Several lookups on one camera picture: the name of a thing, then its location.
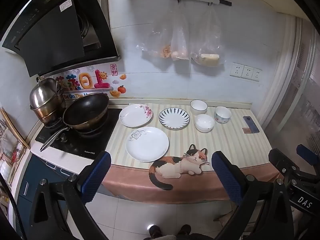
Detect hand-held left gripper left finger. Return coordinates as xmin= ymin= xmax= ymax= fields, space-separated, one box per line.
xmin=26 ymin=151 xmax=112 ymax=240

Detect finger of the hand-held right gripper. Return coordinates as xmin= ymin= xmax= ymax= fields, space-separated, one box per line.
xmin=268 ymin=148 xmax=304 ymax=180
xmin=296 ymin=144 xmax=320 ymax=174

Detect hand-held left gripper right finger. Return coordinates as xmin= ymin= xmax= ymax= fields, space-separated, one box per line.
xmin=211 ymin=151 xmax=295 ymax=240

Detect white bowl colourful pattern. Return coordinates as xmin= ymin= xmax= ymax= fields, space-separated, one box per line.
xmin=214 ymin=106 xmax=232 ymax=125

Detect white plate blue stripes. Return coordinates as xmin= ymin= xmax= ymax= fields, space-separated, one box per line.
xmin=159 ymin=107 xmax=190 ymax=130

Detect striped cat print tablecloth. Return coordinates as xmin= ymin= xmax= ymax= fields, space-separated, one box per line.
xmin=101 ymin=102 xmax=283 ymax=204

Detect black glass gas stove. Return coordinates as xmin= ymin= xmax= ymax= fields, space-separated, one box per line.
xmin=35 ymin=107 xmax=123 ymax=157

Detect cardboard piece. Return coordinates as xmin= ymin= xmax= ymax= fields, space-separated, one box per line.
xmin=213 ymin=209 xmax=241 ymax=223

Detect blue smartphone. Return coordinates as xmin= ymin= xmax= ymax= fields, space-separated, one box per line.
xmin=243 ymin=116 xmax=260 ymax=133

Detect plain white bowl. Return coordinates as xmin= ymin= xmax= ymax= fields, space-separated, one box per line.
xmin=194 ymin=114 xmax=215 ymax=133

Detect white plate grey flower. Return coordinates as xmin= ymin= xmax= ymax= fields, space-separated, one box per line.
xmin=126 ymin=127 xmax=169 ymax=162

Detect dark blue kitchen cabinet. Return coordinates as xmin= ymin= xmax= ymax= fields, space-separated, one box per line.
xmin=17 ymin=152 xmax=77 ymax=230

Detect white plate pink flowers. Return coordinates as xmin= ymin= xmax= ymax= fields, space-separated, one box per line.
xmin=119 ymin=104 xmax=153 ymax=128

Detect person's right shoe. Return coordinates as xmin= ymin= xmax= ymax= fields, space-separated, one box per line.
xmin=177 ymin=224 xmax=192 ymax=237

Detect person's shoe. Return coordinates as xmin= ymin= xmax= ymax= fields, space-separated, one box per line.
xmin=149 ymin=225 xmax=163 ymax=239
xmin=177 ymin=224 xmax=192 ymax=237

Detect white bowl blue rim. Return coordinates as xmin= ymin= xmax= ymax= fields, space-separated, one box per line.
xmin=190 ymin=99 xmax=208 ymax=116

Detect person's left shoe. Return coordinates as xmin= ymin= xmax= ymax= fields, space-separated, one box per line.
xmin=149 ymin=225 xmax=163 ymax=239

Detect stainless steel steamer pot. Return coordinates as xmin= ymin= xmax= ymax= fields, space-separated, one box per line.
xmin=29 ymin=77 xmax=66 ymax=126

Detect wooden framed shelf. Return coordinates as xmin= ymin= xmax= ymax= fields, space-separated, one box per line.
xmin=0 ymin=107 xmax=32 ymax=186

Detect clear plastic bag beige block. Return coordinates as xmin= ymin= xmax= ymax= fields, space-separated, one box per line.
xmin=191 ymin=5 xmax=225 ymax=67

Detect black range hood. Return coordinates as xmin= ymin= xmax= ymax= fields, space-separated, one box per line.
xmin=1 ymin=0 xmax=122 ymax=78

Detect dark wok with steel handle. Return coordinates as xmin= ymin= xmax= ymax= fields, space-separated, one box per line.
xmin=40 ymin=92 xmax=110 ymax=152

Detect white sliding door frame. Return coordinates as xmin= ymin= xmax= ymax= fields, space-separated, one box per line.
xmin=262 ymin=15 xmax=320 ymax=155

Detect white wall power outlet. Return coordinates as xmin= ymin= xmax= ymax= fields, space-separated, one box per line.
xmin=242 ymin=65 xmax=255 ymax=80
xmin=251 ymin=67 xmax=263 ymax=82
xmin=230 ymin=62 xmax=245 ymax=78

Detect colourful wall sticker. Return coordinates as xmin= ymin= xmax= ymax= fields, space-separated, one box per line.
xmin=54 ymin=64 xmax=127 ymax=101

